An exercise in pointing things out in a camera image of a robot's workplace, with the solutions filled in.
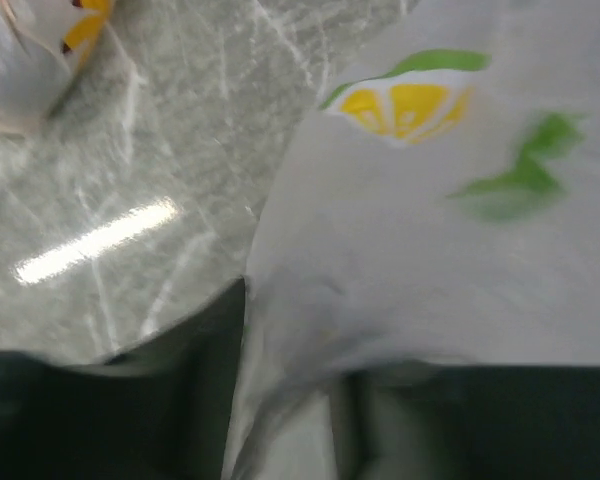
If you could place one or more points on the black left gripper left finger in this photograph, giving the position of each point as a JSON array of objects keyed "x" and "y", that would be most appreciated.
[{"x": 159, "y": 410}]

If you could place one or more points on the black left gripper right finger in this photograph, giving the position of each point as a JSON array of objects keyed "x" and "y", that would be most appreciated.
[{"x": 478, "y": 422}]

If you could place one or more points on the clear lemon-print plastic bag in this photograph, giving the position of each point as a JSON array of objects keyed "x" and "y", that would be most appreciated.
[{"x": 436, "y": 203}]

